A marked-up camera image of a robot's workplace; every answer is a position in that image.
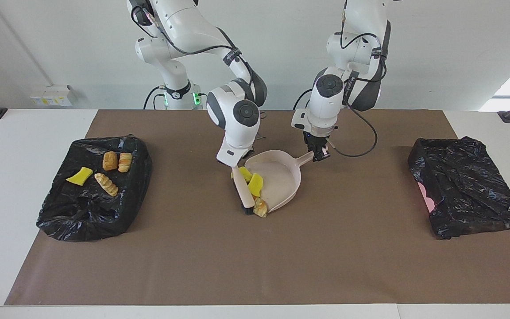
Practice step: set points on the brown toy bread roll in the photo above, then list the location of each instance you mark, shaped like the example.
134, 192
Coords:
110, 161

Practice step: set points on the low black trash bag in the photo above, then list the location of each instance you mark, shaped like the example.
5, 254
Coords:
467, 186

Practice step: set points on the white wall outlet box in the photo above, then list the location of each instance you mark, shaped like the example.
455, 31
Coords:
51, 95

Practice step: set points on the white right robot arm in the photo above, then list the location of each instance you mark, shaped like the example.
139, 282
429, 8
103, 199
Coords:
235, 137

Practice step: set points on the tall black bag-lined bin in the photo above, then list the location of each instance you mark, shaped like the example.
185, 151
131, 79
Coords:
86, 212

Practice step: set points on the pale toy croissant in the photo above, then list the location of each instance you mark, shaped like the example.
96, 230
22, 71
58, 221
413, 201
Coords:
125, 162
106, 184

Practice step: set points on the orange striped toy croissant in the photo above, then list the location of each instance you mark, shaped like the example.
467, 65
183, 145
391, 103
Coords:
260, 208

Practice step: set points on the brown paper table mat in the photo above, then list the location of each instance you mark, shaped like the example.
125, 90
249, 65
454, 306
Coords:
281, 274

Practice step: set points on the pink bin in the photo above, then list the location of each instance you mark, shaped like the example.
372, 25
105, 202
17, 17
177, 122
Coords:
427, 199

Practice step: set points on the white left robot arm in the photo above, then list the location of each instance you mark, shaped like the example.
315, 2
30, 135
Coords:
326, 106

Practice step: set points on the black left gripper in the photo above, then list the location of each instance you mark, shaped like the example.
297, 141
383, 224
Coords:
317, 139

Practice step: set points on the beige hand brush black bristles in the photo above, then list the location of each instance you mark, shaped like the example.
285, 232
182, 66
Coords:
244, 188

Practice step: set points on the yellow green sponge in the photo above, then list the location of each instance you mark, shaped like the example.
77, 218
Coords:
79, 176

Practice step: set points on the beige plastic dustpan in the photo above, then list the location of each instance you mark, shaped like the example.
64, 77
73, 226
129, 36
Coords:
281, 175

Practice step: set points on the notched yellow sponge piece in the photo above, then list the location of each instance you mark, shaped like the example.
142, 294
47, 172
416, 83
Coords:
246, 173

